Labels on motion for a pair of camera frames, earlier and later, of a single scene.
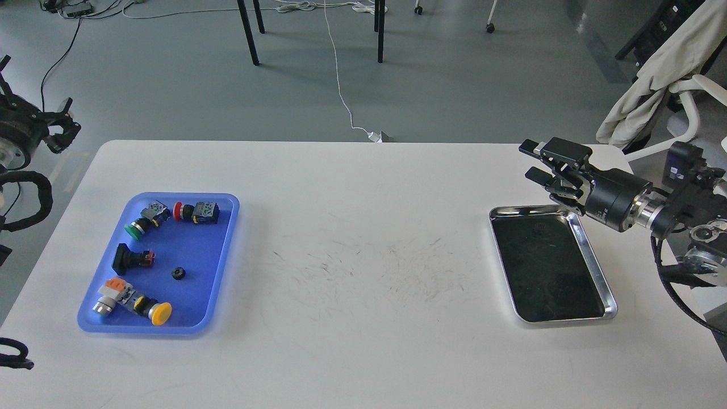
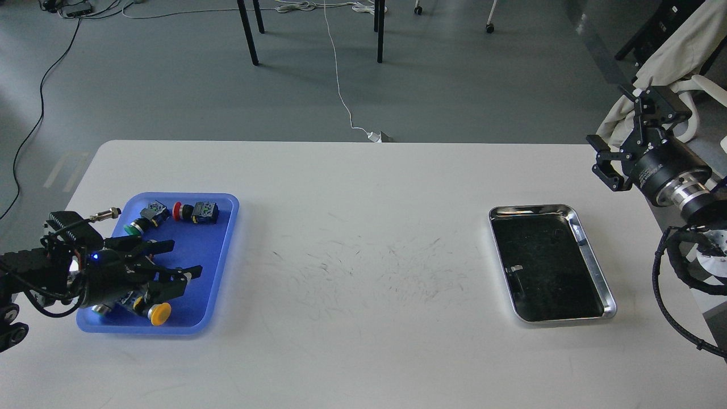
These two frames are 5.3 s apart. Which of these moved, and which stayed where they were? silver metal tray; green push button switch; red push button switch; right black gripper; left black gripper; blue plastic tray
Moved: left black gripper; right black gripper
Stayed: green push button switch; red push button switch; blue plastic tray; silver metal tray
